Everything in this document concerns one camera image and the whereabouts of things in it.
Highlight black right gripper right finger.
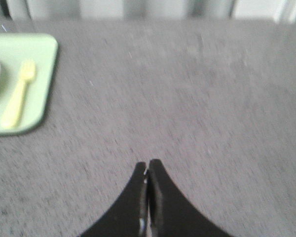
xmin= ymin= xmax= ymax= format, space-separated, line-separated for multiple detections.
xmin=148 ymin=159 xmax=231 ymax=237

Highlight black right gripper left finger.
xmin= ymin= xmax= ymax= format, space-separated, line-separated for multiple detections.
xmin=80 ymin=162 xmax=148 ymax=237

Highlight light green plastic tray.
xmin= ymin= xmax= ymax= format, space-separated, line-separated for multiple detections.
xmin=0 ymin=33 xmax=58 ymax=135

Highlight grey pleated curtain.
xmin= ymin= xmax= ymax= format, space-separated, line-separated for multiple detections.
xmin=0 ymin=0 xmax=296 ymax=23

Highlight yellow plastic fork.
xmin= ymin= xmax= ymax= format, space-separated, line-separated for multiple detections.
xmin=1 ymin=59 xmax=36 ymax=129

